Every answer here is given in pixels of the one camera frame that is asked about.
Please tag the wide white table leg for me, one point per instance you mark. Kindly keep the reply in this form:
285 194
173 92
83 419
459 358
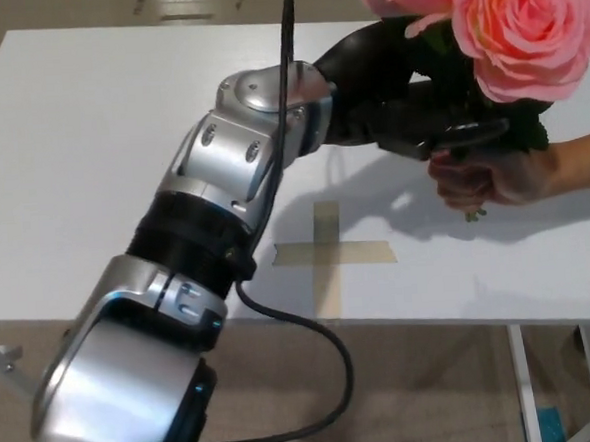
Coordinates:
526 392

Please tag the teal floor object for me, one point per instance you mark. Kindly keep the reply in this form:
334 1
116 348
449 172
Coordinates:
549 426

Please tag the long beige tape strip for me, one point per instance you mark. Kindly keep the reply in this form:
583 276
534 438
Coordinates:
328 279

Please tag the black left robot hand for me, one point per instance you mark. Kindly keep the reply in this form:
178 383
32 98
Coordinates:
372 86

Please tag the pink rose bouquet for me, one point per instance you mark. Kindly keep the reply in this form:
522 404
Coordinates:
519 32

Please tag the silver metal frame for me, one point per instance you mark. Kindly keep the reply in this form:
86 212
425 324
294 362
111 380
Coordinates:
3 369

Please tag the human hand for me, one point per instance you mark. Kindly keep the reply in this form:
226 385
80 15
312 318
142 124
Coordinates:
513 177

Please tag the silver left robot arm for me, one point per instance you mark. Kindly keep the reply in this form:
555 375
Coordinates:
133 361

